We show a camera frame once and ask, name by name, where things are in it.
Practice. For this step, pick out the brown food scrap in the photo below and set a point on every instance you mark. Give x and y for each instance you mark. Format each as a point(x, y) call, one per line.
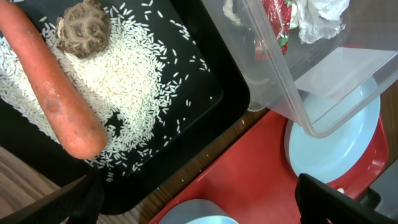
point(83, 29)

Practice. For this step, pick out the red plastic tray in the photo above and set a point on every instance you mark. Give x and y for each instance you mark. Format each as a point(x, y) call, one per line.
point(253, 181)

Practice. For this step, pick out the white tissue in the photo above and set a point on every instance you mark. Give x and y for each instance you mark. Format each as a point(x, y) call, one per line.
point(317, 19)

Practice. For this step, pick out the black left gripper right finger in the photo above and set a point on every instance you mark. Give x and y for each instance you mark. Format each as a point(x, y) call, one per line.
point(319, 203)

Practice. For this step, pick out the orange carrot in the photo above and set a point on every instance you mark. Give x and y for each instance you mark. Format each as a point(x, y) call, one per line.
point(75, 125)

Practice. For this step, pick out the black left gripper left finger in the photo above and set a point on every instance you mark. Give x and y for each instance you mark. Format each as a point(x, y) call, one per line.
point(77, 202)

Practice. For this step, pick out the clear plastic bin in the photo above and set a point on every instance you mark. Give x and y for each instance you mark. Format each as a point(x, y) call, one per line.
point(321, 85)

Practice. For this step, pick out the large light blue plate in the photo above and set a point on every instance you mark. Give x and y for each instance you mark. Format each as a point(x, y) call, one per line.
point(329, 158)

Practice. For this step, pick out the white rice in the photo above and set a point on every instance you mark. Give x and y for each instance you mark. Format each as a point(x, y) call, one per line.
point(121, 84)

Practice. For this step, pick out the small light blue bowl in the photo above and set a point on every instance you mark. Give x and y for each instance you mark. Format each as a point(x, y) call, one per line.
point(197, 211)

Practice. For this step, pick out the black plastic bin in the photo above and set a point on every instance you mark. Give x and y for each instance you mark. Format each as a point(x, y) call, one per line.
point(212, 96)

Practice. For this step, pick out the red snack wrapper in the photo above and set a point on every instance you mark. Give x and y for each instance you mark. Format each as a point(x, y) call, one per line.
point(279, 13)

